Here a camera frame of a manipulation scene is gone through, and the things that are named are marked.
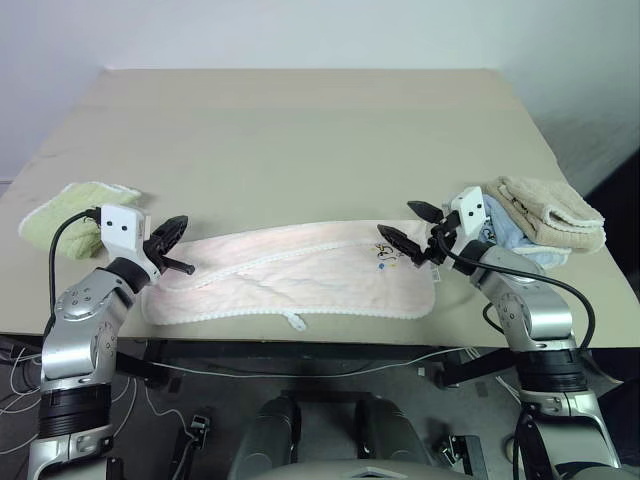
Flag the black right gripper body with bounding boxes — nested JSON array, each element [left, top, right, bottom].
[[422, 211, 462, 267]]

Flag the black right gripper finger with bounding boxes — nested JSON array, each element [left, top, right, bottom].
[[406, 200, 445, 225], [375, 224, 427, 263]]

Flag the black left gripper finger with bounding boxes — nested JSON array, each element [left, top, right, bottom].
[[160, 255, 197, 275], [149, 214, 191, 250]]

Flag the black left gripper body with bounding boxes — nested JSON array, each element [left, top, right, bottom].
[[141, 233, 174, 269]]

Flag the folded light blue towel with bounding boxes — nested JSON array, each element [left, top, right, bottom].
[[478, 194, 572, 272]]

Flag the folded green towel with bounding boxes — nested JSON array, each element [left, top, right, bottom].
[[17, 180, 143, 262]]

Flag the pink towel with embroidery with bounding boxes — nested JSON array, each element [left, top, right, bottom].
[[140, 218, 442, 332]]

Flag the folded beige towel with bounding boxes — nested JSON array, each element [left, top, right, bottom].
[[481, 174, 606, 256]]

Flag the black floor clamp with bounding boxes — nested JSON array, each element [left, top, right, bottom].
[[186, 412, 212, 440], [433, 433, 482, 467]]

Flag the dark grey rounded shape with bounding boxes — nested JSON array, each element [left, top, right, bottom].
[[353, 395, 432, 474], [228, 394, 302, 474]]

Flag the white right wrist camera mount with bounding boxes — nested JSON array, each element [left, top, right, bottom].
[[441, 185, 489, 247]]

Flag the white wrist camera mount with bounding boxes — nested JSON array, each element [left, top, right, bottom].
[[441, 185, 489, 247], [97, 202, 162, 279]]

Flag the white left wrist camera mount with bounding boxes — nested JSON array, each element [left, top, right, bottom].
[[97, 202, 162, 279]]

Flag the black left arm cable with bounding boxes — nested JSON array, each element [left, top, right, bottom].
[[41, 208, 102, 342]]

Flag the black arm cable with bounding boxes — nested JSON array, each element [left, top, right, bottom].
[[41, 208, 102, 342], [431, 236, 597, 351]]

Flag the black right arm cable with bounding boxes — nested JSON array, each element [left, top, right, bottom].
[[431, 236, 597, 351]]

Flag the black table frame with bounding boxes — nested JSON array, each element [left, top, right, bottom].
[[113, 338, 522, 392]]

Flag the thin white wire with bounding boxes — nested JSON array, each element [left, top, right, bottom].
[[114, 346, 482, 379]]

